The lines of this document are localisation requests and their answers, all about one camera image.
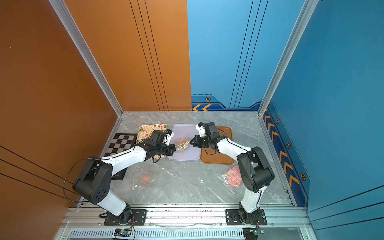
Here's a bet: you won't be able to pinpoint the floral pattern tray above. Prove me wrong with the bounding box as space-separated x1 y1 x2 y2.
135 124 168 145

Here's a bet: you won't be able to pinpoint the brown plastic tray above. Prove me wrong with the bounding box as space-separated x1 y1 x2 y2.
201 127 235 165

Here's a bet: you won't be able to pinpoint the right green circuit board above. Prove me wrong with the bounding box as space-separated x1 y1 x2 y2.
243 228 265 240

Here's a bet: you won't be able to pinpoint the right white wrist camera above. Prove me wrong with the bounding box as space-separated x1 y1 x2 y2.
196 122 207 137

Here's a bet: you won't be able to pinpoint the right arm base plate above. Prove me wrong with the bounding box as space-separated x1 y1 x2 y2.
225 209 268 226

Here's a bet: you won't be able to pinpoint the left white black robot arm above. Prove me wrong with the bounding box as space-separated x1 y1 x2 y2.
73 129 176 225

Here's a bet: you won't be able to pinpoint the ziploc bag ring cookies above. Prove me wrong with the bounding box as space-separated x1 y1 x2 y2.
132 167 160 190

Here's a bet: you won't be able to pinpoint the aluminium front rail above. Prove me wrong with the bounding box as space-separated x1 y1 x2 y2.
60 205 312 229

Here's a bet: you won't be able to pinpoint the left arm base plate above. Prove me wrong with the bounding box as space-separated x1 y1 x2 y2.
104 209 148 227

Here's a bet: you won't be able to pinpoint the left green circuit board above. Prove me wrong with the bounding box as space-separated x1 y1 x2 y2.
114 228 133 240

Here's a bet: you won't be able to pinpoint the black white checkerboard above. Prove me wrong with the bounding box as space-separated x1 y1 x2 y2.
101 132 138 181

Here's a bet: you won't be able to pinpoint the ziploc bag pink cookies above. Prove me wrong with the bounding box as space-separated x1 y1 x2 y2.
217 166 243 196

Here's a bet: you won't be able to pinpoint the ziploc bag mixed cookies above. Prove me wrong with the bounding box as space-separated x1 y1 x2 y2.
174 135 191 151

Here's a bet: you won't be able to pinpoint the lavender plastic tray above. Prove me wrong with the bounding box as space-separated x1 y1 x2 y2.
167 124 201 162

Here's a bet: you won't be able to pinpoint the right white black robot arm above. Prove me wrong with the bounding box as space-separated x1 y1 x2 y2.
190 122 275 226

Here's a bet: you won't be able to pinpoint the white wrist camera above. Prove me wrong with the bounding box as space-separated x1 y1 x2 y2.
196 122 207 137
163 129 174 146

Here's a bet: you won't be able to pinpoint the green circuit board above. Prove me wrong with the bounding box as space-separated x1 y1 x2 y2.
114 228 133 240
243 228 265 240

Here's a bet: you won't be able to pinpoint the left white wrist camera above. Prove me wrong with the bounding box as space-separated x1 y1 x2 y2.
163 129 174 146

